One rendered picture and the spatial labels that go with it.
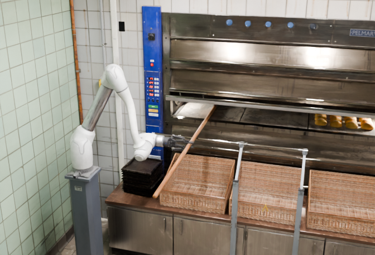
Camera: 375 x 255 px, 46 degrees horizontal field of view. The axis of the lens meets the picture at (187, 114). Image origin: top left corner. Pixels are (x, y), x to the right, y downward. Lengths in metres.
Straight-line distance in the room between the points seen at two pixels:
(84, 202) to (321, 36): 2.20
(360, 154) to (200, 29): 1.66
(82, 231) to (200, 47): 1.75
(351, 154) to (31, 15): 2.75
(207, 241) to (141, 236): 0.58
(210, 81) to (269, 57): 0.54
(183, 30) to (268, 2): 0.72
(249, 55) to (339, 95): 0.78
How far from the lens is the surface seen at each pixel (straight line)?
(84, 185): 3.44
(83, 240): 3.72
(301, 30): 3.62
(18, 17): 3.51
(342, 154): 3.90
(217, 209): 3.69
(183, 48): 3.79
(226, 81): 3.77
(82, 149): 3.36
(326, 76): 3.68
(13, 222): 3.73
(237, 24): 3.67
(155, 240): 3.96
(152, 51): 3.85
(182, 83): 3.85
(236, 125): 3.87
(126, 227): 4.00
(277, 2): 3.59
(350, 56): 3.66
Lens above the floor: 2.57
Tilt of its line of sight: 20 degrees down
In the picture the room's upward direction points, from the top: straight up
